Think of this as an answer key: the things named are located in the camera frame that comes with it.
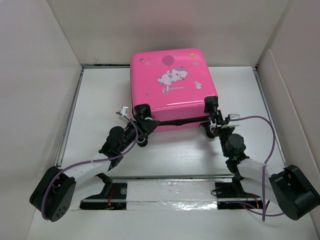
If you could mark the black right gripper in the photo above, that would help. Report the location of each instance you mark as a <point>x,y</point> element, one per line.
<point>219,123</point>

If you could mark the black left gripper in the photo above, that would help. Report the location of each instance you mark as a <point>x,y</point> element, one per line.
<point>146,127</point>

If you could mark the pink hard-shell suitcase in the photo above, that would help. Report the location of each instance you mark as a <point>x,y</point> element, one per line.
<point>175,88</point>

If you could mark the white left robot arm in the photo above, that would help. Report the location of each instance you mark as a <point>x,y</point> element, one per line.
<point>54,193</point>

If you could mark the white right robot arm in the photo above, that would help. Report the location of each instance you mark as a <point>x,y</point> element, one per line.
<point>291,189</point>

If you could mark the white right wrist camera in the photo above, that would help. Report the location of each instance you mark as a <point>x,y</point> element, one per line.
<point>231,121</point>

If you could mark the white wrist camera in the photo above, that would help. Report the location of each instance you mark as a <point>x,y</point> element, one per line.
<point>231,121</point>
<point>123,112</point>

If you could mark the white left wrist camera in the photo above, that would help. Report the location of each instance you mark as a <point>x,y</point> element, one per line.
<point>123,112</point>

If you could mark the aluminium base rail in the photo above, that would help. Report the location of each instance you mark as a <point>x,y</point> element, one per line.
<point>162,194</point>

